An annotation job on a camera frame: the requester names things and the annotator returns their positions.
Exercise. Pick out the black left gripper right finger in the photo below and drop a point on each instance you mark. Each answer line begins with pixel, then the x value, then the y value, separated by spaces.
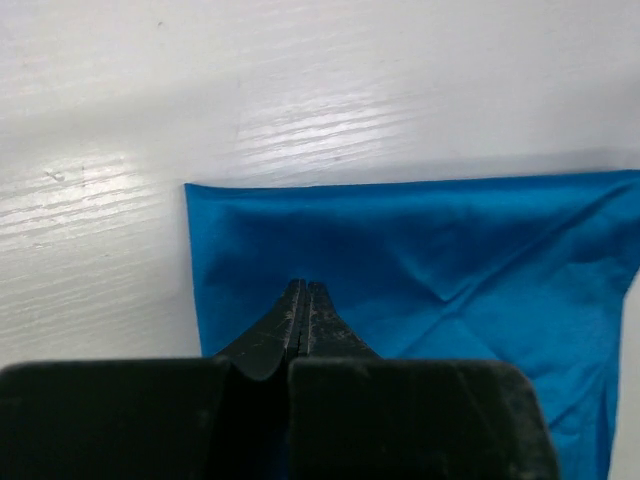
pixel 355 415

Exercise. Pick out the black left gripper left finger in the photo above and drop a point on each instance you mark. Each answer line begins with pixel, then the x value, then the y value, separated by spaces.
pixel 221 417

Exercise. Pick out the blue satin napkin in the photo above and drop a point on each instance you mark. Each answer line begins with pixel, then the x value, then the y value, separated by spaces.
pixel 528 270

